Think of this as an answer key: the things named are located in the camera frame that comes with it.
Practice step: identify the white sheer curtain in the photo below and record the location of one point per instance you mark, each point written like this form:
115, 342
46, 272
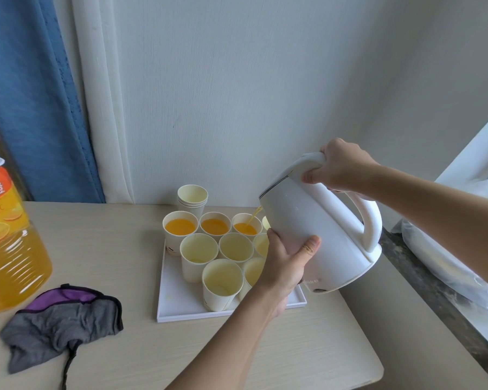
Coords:
101, 97

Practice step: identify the person's right thumb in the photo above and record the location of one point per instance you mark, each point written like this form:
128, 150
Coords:
313, 176

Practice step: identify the group of white paper cups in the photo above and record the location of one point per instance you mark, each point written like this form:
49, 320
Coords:
197, 249

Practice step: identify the white window frame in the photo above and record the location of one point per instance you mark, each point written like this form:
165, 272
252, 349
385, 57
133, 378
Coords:
480, 150

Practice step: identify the white rectangular tray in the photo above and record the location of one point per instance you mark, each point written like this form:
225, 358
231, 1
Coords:
179, 300

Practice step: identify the person's right hand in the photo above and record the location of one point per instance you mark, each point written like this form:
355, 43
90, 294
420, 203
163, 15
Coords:
345, 166

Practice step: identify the person's right forearm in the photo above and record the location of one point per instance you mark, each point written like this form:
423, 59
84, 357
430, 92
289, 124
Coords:
439, 215

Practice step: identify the blue curtain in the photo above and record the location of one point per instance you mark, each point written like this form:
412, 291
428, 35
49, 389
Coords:
28, 97

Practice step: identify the person's left hand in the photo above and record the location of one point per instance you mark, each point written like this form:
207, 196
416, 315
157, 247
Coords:
282, 276

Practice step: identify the dark stone window sill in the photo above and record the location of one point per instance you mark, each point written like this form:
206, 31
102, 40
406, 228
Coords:
431, 304

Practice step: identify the person's left thumb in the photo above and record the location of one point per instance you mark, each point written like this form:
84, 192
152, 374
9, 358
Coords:
311, 247

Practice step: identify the nested stack of empty cups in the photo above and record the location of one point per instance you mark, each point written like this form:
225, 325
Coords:
192, 196

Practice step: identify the person's left forearm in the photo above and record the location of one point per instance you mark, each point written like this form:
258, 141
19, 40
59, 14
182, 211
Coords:
236, 341

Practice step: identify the clear plastic bag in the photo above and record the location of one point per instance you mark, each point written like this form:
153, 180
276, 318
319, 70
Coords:
451, 263

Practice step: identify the large orange juice bottle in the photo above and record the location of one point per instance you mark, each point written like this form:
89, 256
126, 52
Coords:
12, 255

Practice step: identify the grey and purple cloth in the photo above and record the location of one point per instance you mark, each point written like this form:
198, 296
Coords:
61, 324

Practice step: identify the white electric kettle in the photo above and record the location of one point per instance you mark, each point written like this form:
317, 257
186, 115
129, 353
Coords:
329, 239

